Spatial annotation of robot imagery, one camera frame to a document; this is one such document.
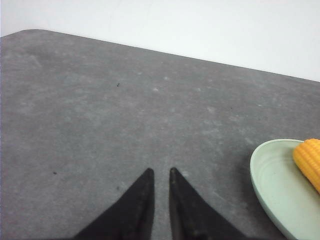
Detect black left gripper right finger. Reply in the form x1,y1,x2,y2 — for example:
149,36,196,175
169,167,246,240

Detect light green plate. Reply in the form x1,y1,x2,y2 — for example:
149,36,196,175
250,139,320,240

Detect yellow corn cob piece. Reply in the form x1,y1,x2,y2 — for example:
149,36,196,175
292,138,320,193

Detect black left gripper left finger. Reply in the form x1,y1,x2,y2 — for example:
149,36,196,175
73,168,155,240

